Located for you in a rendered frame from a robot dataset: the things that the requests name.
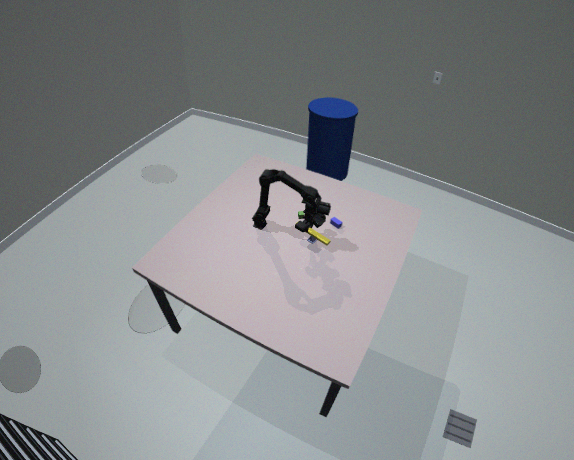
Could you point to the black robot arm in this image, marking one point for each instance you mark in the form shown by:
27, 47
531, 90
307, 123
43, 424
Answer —
308, 193

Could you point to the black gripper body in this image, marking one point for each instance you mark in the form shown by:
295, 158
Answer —
303, 226

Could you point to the yellow bar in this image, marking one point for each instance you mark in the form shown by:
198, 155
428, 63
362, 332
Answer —
318, 236

